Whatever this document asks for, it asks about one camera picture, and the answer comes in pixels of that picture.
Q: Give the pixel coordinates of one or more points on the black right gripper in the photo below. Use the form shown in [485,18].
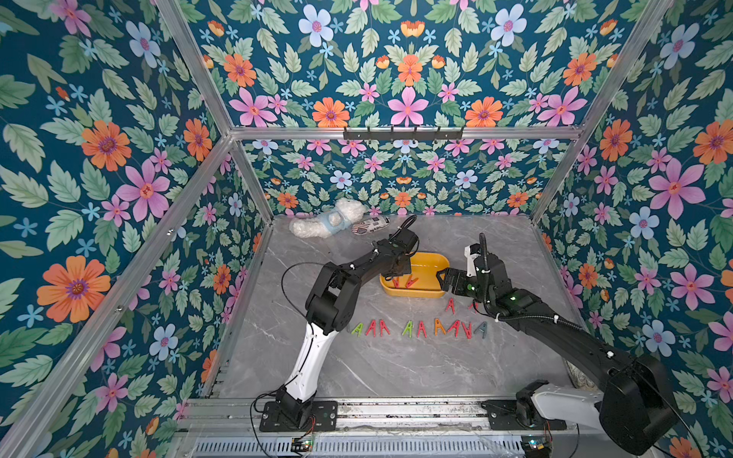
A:
[458,281]

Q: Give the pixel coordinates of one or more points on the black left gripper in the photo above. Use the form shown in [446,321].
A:
[407,270]

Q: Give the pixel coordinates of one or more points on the yellow plastic storage box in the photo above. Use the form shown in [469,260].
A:
[425,266]

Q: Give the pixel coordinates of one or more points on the teal grey clothespin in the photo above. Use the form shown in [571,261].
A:
[481,330]

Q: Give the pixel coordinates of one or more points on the orange clothespin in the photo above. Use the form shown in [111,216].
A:
[439,328]

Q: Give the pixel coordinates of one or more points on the green clothespin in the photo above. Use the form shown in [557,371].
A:
[409,330]
[358,330]

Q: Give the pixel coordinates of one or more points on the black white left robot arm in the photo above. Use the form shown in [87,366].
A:
[331,304]

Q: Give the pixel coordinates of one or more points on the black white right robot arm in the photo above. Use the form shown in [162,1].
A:
[633,402]

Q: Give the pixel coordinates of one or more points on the newspaper print pouch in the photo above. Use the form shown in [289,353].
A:
[370,226]

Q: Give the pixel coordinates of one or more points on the white plush teddy bear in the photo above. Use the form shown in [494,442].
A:
[342,216]

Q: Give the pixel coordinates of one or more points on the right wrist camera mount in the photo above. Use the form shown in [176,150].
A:
[475,257]

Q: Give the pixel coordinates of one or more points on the black wall hook rail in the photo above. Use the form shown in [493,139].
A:
[409,133]

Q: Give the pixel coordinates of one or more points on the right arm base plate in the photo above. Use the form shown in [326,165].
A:
[515,415]

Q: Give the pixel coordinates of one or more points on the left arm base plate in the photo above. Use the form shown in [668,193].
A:
[316,416]

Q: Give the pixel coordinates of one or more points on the aluminium front mounting rail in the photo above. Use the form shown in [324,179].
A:
[454,426]

